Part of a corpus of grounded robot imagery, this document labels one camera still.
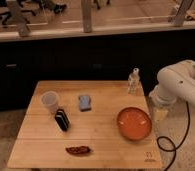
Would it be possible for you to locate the clear plastic bottle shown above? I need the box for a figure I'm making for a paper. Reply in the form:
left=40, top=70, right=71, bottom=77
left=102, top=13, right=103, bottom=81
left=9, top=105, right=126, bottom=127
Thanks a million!
left=127, top=68, right=140, bottom=93

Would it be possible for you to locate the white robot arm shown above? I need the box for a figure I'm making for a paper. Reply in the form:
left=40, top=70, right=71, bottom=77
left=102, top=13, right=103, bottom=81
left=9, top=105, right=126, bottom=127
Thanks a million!
left=149, top=60, right=195, bottom=122

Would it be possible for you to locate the translucent plastic cup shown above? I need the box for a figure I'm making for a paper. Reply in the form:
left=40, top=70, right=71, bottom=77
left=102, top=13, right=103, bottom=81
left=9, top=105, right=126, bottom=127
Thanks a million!
left=41, top=91, right=59, bottom=114

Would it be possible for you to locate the orange bowl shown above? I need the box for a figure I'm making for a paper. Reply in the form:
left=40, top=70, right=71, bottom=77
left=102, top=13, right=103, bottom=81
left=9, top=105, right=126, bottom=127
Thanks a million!
left=117, top=107, right=152, bottom=141

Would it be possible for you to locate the brown chip bag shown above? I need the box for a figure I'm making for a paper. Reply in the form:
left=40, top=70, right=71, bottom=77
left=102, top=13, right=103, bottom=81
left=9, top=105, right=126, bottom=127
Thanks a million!
left=66, top=146, right=91, bottom=155

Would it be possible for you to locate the black cable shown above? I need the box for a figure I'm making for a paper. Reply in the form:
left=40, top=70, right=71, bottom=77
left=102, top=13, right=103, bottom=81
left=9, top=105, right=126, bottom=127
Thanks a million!
left=156, top=101, right=191, bottom=171

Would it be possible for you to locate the black whiteboard eraser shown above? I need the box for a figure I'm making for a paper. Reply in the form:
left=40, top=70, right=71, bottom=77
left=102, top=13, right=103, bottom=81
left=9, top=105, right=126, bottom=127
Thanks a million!
left=55, top=109, right=69, bottom=131

